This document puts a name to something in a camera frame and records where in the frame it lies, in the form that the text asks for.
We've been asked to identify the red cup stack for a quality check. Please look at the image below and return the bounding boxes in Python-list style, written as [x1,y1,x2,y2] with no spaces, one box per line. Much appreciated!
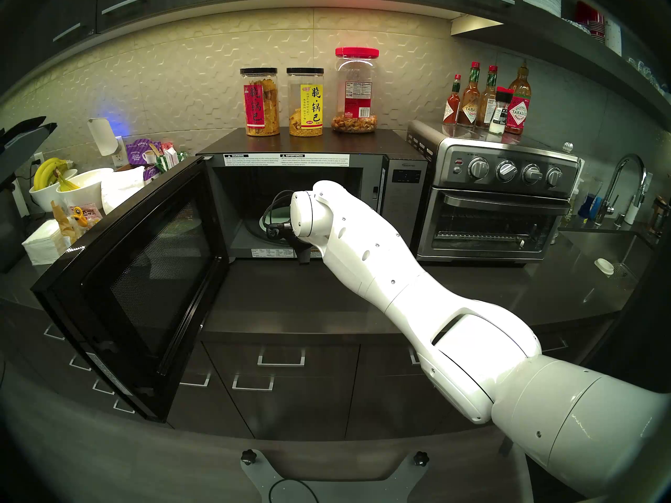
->
[574,2,606,39]

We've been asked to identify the yellow banana bunch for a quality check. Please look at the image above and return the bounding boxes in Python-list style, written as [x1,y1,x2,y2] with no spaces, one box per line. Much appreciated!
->
[33,158,79,192]

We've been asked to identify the brown snack packet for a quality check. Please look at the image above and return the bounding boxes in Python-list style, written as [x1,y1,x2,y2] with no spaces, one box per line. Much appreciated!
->
[51,201,79,239]

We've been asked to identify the brown sauce bottle Tabasco label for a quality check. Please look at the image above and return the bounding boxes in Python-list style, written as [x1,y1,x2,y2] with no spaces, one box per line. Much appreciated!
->
[458,62,482,128]

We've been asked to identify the snack jar pink label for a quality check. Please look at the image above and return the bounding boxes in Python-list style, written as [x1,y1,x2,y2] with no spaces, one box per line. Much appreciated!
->
[240,68,280,137]

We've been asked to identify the large orange Tabasco bottle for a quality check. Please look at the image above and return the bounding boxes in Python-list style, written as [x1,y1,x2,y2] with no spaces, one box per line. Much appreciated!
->
[506,59,532,136]

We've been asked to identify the stainless steel sink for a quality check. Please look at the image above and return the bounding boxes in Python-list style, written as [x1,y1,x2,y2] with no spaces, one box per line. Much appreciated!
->
[558,229,653,293]

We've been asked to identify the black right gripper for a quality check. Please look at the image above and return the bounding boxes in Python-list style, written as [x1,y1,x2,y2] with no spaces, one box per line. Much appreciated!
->
[286,228,316,265]

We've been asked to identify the bananas in white bowl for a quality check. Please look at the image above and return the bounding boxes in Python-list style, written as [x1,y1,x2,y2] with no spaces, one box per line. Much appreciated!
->
[29,169,79,212]

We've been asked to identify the white paper bag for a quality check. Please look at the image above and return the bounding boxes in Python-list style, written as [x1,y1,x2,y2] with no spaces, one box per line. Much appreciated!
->
[101,166,146,213]

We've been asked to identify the black countertop appliance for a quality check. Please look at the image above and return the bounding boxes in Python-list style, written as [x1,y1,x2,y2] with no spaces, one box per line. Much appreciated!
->
[0,188,27,271]

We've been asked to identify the black microwave oven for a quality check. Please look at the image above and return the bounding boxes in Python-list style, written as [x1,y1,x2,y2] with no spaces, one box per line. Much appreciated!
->
[31,129,428,423]

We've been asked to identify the large white bowl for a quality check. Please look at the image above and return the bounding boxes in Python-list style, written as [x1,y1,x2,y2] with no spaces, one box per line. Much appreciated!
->
[57,168,115,209]

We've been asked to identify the white cup stack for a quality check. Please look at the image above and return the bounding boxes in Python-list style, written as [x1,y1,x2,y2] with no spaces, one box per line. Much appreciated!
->
[604,19,623,56]

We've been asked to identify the white napkin stack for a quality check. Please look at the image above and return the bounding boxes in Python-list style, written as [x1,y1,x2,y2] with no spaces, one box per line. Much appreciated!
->
[22,219,71,266]

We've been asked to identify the black base cable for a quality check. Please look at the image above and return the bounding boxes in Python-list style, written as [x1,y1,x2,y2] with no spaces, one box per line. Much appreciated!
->
[268,478,320,503]

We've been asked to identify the light green plate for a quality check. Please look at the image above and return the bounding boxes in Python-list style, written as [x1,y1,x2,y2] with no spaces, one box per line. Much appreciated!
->
[259,203,292,240]

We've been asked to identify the purple snack bag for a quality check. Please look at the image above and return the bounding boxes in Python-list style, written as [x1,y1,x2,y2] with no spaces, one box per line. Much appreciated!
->
[127,139,163,180]

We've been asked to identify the glass microwave turntable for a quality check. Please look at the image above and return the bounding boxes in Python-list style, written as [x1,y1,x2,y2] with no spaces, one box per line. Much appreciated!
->
[239,203,326,246]

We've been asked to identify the dark lower drawer cabinet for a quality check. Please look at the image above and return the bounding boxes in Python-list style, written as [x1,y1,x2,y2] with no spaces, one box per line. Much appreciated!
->
[0,298,624,445]

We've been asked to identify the green red tea packets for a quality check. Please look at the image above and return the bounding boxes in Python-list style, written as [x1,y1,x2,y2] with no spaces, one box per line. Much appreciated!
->
[155,143,189,172]

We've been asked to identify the white plug-in wall device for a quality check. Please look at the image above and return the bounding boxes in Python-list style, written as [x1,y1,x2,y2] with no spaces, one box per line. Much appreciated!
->
[88,118,117,157]

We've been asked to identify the brown bottle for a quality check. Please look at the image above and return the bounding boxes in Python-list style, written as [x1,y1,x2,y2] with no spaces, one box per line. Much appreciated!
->
[649,195,670,237]

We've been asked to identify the dark wall shelf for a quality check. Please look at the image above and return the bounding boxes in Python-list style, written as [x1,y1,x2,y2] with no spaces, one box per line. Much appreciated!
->
[450,14,671,135]

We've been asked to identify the chrome kitchen faucet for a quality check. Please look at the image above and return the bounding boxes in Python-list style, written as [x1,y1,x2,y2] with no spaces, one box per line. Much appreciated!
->
[595,154,653,227]

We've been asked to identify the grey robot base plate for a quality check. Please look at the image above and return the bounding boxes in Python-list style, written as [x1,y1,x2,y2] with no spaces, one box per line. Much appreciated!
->
[241,450,430,503]

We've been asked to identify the clear jar red lid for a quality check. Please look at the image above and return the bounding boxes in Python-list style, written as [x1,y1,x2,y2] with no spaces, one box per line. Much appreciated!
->
[331,47,380,134]

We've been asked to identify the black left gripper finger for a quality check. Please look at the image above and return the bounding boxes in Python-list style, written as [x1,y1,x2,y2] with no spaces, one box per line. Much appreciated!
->
[0,116,48,142]
[0,123,59,189]

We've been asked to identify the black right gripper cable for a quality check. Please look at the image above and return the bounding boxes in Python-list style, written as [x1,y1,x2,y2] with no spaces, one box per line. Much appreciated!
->
[262,189,297,230]

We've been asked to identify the stainless steel toaster oven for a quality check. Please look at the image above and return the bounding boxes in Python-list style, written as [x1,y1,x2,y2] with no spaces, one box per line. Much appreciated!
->
[407,121,582,264]

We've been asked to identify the small red hot sauce bottle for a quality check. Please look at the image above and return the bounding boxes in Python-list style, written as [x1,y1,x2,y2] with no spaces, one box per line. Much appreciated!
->
[443,74,463,125]

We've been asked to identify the snack jar yellow label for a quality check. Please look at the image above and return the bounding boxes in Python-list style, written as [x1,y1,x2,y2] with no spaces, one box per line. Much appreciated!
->
[286,67,324,137]

